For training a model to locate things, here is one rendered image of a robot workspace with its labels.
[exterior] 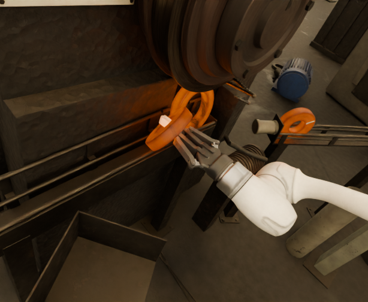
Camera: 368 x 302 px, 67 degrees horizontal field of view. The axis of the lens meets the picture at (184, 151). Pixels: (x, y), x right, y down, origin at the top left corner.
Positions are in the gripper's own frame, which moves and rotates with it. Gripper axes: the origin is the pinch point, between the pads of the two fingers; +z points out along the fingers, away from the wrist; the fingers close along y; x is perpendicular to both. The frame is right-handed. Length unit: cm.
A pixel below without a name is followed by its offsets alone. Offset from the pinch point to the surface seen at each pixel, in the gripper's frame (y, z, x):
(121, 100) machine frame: -10.5, 10.4, 6.8
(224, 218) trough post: 41, -31, -79
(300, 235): 56, -66, -64
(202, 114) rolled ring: 18.6, 0.1, -6.7
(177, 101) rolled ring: 7.1, 4.6, 1.8
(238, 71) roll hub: 5.5, -8.5, 23.3
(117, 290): -37.0, -20.9, -11.9
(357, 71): 277, -36, -66
